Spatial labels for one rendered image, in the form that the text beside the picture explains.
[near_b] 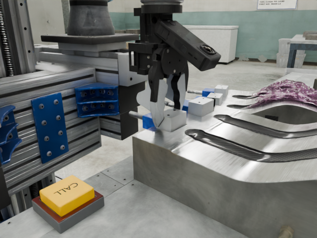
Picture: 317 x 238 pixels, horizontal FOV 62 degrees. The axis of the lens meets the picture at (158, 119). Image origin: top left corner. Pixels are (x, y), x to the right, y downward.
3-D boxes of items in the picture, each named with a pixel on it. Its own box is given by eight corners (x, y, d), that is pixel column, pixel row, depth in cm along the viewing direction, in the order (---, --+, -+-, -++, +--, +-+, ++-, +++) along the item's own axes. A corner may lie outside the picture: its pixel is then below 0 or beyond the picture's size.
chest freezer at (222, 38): (235, 61, 734) (238, 25, 701) (228, 65, 671) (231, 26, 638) (185, 57, 802) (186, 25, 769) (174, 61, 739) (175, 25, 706)
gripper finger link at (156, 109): (139, 121, 53) (145, 74, 51) (162, 128, 49) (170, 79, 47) (128, 122, 50) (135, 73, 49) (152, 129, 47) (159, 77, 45)
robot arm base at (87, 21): (56, 34, 84) (52, 0, 80) (91, 32, 96) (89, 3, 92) (91, 36, 76) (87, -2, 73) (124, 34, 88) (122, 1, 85)
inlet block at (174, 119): (122, 128, 57) (121, 104, 55) (138, 121, 61) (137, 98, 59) (170, 145, 49) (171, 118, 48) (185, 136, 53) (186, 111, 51)
